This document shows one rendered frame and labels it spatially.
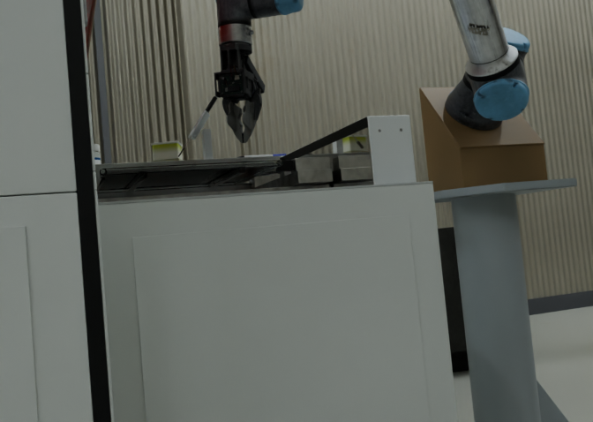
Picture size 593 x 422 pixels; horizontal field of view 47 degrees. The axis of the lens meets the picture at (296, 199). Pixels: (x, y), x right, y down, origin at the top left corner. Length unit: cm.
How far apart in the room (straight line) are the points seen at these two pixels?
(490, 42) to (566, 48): 462
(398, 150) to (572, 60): 483
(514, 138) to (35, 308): 124
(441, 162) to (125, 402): 99
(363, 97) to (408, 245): 377
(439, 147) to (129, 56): 315
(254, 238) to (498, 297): 75
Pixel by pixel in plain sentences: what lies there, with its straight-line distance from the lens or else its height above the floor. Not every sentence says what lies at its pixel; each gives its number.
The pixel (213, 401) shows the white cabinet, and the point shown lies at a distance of 116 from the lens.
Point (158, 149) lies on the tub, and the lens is 188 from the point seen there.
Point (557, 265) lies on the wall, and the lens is 574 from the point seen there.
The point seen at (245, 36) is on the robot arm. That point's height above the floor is 119.
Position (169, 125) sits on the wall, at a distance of 454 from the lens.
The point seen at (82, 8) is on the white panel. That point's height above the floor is 106.
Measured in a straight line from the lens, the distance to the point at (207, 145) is 181.
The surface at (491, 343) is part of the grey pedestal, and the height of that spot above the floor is 44.
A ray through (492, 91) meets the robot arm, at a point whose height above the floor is 101.
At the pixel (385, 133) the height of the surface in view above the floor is 92.
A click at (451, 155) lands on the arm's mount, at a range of 170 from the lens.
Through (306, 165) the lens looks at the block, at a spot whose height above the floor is 89.
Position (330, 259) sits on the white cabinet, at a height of 69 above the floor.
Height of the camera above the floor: 73
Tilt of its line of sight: 4 degrees up
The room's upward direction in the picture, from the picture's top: 5 degrees counter-clockwise
